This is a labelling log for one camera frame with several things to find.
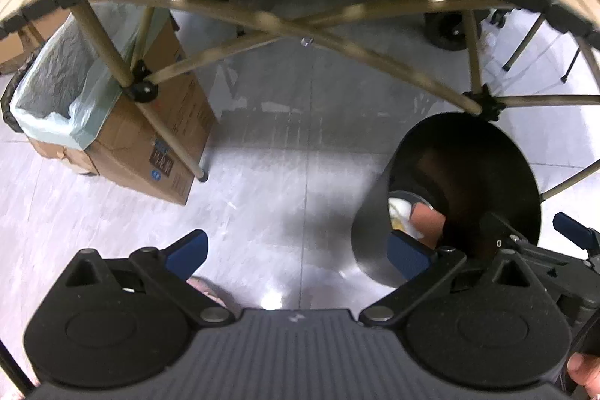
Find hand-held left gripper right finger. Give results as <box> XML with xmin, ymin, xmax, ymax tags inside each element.
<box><xmin>358</xmin><ymin>230</ymin><xmax>541</xmax><ymax>328</ymax></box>

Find brick pattern soft toy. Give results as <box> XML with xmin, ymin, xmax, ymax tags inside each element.
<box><xmin>410</xmin><ymin>204</ymin><xmax>447</xmax><ymax>249</ymax></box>

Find black luggage bag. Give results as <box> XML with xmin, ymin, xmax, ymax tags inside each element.
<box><xmin>487</xmin><ymin>6</ymin><xmax>512</xmax><ymax>30</ymax></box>

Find cardboard box with blue label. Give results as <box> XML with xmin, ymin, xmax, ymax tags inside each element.
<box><xmin>9</xmin><ymin>4</ymin><xmax>217</xmax><ymax>207</ymax></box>

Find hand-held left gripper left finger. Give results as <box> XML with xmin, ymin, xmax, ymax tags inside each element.
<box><xmin>63</xmin><ymin>229</ymin><xmax>237</xmax><ymax>328</ymax></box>

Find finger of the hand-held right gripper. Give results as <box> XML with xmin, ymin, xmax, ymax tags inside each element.
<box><xmin>553</xmin><ymin>213</ymin><xmax>600</xmax><ymax>252</ymax></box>
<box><xmin>483</xmin><ymin>213</ymin><xmax>530</xmax><ymax>249</ymax></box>

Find tan folding table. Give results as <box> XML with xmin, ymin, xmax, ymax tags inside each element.
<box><xmin>0</xmin><ymin>0</ymin><xmax>600</xmax><ymax>202</ymax></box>

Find black camera tripod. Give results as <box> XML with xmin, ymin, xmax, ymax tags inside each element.
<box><xmin>560</xmin><ymin>39</ymin><xmax>585</xmax><ymax>85</ymax></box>

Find clear plastic bag liner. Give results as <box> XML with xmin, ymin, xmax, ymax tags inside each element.
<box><xmin>9</xmin><ymin>4</ymin><xmax>163</xmax><ymax>150</ymax></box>

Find pink fuzzy rug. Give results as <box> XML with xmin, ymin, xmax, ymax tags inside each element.
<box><xmin>186</xmin><ymin>277</ymin><xmax>241</xmax><ymax>308</ymax></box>

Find person's right hand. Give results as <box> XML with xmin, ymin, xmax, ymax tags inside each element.
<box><xmin>567</xmin><ymin>353</ymin><xmax>600</xmax><ymax>400</ymax></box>

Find cream yellow sponge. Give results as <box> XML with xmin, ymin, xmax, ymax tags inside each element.
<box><xmin>388</xmin><ymin>196</ymin><xmax>425</xmax><ymax>238</ymax></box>

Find black round bin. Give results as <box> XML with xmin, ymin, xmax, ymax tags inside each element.
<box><xmin>351</xmin><ymin>112</ymin><xmax>543</xmax><ymax>288</ymax></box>

